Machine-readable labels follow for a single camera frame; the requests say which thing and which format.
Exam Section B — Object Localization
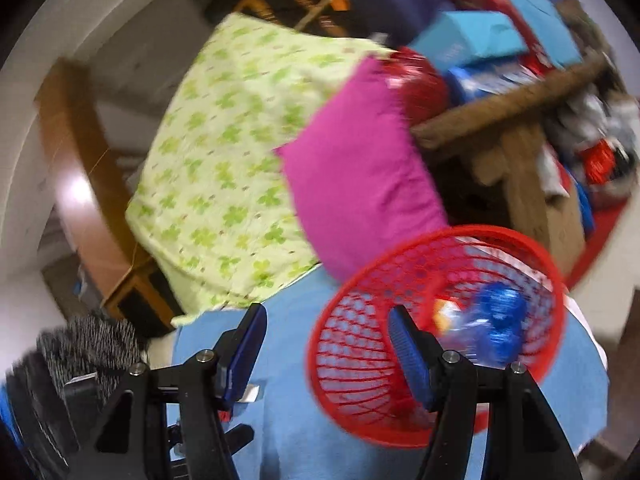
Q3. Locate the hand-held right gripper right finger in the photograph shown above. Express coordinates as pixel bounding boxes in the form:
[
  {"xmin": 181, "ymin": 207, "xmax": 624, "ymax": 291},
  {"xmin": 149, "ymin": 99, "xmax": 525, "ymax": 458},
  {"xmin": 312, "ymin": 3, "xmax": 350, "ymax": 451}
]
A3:
[{"xmin": 387, "ymin": 305, "xmax": 583, "ymax": 480}]

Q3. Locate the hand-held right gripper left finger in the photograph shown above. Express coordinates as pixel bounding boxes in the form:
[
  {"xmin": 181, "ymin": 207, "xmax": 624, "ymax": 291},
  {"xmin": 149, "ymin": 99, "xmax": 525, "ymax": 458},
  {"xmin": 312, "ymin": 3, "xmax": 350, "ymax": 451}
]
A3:
[{"xmin": 82, "ymin": 302, "xmax": 268, "ymax": 480}]

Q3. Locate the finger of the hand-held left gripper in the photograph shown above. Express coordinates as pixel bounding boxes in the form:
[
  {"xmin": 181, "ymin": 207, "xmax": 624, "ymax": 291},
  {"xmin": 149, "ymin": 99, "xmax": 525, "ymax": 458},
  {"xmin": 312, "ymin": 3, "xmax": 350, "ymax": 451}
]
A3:
[{"xmin": 220, "ymin": 424, "xmax": 255, "ymax": 458}]

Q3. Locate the orange plastic bag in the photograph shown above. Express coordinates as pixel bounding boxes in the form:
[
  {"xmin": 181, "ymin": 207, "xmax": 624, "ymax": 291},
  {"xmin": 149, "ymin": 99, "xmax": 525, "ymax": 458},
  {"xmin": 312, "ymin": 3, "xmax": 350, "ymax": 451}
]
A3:
[{"xmin": 432, "ymin": 297, "xmax": 473, "ymax": 336}]

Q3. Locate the red mesh plastic basket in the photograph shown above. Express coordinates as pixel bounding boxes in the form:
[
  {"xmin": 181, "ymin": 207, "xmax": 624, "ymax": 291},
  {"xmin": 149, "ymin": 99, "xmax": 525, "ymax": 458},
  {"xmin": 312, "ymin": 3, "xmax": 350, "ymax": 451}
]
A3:
[{"xmin": 307, "ymin": 225, "xmax": 568, "ymax": 448}]

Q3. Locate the blue plastic bag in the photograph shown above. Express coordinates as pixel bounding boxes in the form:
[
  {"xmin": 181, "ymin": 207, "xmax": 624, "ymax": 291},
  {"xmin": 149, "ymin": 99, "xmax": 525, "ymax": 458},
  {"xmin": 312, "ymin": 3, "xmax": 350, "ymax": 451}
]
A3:
[{"xmin": 470, "ymin": 282, "xmax": 528, "ymax": 366}]

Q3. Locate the black white dotted cloth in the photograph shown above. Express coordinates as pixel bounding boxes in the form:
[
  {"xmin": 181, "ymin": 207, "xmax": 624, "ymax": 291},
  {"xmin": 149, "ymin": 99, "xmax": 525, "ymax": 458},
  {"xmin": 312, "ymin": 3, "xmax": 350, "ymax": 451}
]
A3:
[{"xmin": 37, "ymin": 310, "xmax": 148, "ymax": 401}]

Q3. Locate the blue blanket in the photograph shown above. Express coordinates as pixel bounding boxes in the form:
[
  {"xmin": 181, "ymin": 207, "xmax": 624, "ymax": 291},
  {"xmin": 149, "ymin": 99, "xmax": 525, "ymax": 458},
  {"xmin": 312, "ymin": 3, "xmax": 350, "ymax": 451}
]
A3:
[{"xmin": 165, "ymin": 260, "xmax": 608, "ymax": 480}]

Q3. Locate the black jacket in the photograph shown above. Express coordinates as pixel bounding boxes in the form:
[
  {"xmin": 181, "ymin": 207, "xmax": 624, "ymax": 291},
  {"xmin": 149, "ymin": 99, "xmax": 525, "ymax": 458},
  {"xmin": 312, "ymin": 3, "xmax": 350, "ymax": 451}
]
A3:
[{"xmin": 0, "ymin": 352, "xmax": 96, "ymax": 480}]

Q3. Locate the pink pillow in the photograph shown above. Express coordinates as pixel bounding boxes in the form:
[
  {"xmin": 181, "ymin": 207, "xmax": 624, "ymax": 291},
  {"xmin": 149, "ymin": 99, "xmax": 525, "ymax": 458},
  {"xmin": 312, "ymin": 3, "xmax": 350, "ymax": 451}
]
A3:
[{"xmin": 274, "ymin": 55, "xmax": 448, "ymax": 283}]

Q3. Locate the green floral quilt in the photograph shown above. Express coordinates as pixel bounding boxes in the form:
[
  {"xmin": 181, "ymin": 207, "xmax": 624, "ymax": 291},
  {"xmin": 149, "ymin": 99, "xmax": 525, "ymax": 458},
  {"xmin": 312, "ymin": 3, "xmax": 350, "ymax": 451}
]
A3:
[{"xmin": 125, "ymin": 12, "xmax": 396, "ymax": 328}]

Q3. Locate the brown wooden cabinet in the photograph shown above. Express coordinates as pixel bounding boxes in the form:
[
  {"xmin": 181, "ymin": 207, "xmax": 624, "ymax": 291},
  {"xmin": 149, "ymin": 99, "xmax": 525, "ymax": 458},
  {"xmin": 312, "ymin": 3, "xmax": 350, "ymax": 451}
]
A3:
[{"xmin": 37, "ymin": 57, "xmax": 176, "ymax": 336}]

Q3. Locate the wooden table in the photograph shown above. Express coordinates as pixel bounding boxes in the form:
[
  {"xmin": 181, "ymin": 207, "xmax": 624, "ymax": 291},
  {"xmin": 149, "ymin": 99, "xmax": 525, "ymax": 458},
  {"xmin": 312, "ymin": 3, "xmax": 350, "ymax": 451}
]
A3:
[{"xmin": 410, "ymin": 50, "xmax": 608, "ymax": 281}]

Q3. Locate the red crinkled bag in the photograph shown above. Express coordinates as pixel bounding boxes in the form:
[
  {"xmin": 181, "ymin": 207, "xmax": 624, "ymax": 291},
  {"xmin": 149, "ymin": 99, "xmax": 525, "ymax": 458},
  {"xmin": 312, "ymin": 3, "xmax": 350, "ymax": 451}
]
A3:
[{"xmin": 582, "ymin": 140, "xmax": 619, "ymax": 186}]

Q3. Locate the blue plastic packet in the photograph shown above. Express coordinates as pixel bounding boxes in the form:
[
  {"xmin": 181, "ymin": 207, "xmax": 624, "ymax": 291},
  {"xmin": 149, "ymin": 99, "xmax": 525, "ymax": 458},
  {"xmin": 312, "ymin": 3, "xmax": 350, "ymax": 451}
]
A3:
[{"xmin": 445, "ymin": 62, "xmax": 543, "ymax": 106}]

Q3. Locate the light blue shoe box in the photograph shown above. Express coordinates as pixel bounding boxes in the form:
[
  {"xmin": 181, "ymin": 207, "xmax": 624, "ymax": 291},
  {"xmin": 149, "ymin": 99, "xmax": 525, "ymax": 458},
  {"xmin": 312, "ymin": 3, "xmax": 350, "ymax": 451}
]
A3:
[{"xmin": 415, "ymin": 10, "xmax": 528, "ymax": 68}]

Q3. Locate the wooden railing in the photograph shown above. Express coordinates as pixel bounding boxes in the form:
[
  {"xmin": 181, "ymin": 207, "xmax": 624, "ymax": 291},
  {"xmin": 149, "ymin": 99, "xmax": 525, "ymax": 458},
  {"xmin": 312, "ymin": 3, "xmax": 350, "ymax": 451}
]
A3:
[{"xmin": 235, "ymin": 0, "xmax": 351, "ymax": 38}]

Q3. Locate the navy bag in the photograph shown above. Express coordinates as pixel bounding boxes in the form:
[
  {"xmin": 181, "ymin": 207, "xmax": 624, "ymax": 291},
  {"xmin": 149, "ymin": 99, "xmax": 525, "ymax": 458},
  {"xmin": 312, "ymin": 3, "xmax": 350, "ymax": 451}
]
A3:
[{"xmin": 345, "ymin": 0, "xmax": 456, "ymax": 46}]

